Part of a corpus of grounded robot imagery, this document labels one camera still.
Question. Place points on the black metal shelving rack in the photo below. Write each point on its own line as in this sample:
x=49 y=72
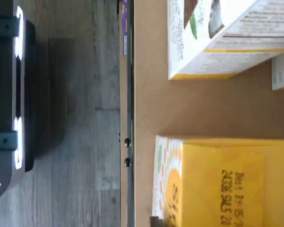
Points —
x=130 y=94

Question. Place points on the small white yellow-label box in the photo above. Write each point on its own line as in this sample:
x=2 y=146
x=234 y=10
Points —
x=215 y=177

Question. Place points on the Simple Mills mint chocolate box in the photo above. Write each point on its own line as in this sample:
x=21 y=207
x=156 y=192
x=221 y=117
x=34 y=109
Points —
x=203 y=59

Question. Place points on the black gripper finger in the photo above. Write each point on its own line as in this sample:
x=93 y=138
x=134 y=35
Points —
x=157 y=222

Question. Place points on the dark mobile base with lights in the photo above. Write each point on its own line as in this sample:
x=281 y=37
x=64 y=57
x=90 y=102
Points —
x=0 y=82

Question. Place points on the purple Annie's box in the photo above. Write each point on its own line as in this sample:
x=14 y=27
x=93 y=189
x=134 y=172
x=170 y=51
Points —
x=125 y=35

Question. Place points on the wooden shelf board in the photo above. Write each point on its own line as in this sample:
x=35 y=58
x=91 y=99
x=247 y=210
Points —
x=156 y=106

